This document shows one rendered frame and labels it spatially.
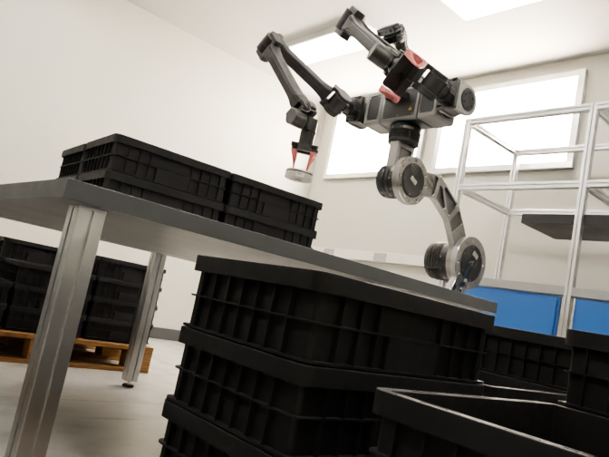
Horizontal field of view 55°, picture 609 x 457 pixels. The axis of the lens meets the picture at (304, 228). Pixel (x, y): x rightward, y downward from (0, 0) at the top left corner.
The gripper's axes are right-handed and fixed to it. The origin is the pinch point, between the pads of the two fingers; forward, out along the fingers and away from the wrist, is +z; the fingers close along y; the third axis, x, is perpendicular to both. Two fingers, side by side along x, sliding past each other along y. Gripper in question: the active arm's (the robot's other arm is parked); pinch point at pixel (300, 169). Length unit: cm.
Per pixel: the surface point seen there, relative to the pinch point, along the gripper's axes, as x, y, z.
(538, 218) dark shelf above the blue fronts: 131, 131, -26
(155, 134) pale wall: 282, -161, -65
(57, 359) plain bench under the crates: -97, -30, 68
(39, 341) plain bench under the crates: -97, -35, 66
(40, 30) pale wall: 205, -241, -111
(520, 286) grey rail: 131, 127, 15
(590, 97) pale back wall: 206, 177, -138
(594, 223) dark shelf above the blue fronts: 108, 153, -25
